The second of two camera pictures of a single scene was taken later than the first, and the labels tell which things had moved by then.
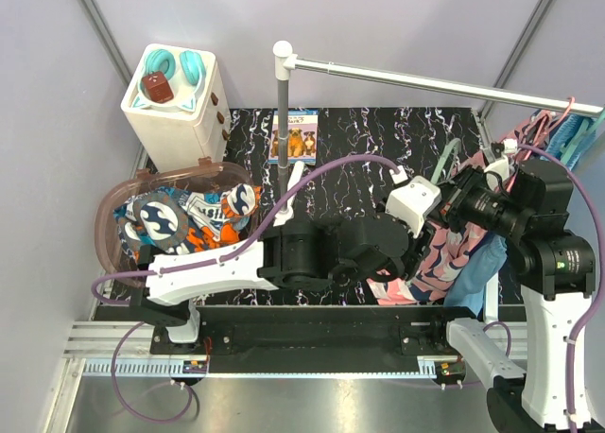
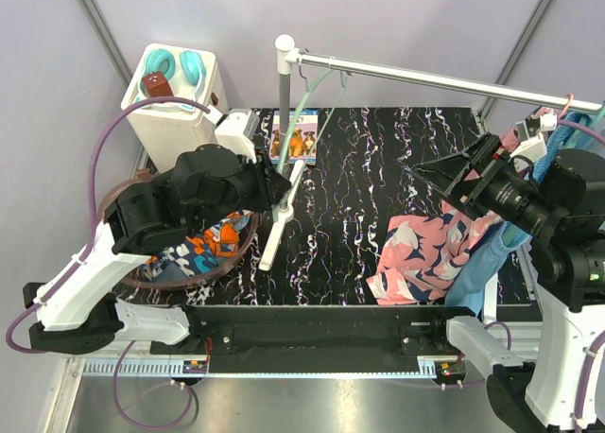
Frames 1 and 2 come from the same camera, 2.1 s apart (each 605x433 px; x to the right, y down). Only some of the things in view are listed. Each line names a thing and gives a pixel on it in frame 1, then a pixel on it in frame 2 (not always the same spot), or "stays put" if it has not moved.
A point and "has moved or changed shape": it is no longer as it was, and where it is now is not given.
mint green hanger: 441,160 has moved or changed shape
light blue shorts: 467,287 stays put
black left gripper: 419,249 to 270,186
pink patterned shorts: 445,249 stays put
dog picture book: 302,135 stays put
